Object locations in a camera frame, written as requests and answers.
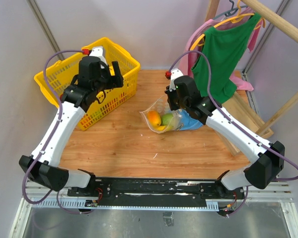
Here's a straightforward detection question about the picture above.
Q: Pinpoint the green toy cabbage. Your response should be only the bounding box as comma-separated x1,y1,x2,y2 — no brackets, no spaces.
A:
161,113,174,125

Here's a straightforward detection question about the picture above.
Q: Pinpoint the clear dotted zip top bag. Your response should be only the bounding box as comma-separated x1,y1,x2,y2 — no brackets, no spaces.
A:
140,96,183,134

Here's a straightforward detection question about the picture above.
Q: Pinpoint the yellow toy banana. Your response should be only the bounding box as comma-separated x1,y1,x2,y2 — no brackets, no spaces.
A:
154,125,173,132

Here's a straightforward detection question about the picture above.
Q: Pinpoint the yellow orange toy mango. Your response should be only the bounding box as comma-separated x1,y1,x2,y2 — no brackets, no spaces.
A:
147,110,161,127

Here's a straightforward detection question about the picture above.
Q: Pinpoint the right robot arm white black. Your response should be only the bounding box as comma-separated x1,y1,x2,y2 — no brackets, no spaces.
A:
165,73,285,198

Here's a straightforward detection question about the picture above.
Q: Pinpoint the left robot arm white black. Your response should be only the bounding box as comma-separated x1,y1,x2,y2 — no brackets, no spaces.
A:
19,56,123,196

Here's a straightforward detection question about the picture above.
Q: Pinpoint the blue cartoon print cloth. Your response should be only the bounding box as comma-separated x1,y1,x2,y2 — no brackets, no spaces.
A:
176,109,203,131

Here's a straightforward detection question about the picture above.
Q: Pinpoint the pink shirt on hanger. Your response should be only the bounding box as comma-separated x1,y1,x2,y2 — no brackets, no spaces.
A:
180,6,261,92

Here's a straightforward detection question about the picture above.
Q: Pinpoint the yellow plastic shopping basket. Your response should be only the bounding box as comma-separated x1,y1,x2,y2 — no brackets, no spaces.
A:
34,37,141,130

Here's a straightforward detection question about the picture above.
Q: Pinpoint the green shirt on hanger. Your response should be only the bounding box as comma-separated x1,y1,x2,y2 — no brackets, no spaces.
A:
191,13,261,104

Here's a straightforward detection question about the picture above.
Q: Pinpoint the yellow clothes hanger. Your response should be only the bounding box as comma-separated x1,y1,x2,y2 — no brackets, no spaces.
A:
190,0,266,51

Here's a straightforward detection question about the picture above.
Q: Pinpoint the grey clothes hanger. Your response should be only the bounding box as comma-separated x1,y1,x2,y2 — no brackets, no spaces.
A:
213,0,248,20

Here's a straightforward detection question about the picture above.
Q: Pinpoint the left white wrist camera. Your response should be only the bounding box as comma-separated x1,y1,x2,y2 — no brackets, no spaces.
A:
89,46,108,65

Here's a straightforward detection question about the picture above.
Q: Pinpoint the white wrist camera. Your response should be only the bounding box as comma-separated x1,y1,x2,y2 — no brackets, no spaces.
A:
169,68,184,91
89,46,108,65

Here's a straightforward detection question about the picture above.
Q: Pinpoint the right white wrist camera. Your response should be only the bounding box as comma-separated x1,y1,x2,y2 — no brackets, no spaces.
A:
169,68,184,91

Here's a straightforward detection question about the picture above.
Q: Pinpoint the wooden clothes rack frame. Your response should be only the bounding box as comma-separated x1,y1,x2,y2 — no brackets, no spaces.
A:
203,0,298,157

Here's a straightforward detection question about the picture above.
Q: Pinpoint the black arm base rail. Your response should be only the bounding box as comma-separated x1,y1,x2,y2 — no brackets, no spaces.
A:
68,177,244,209

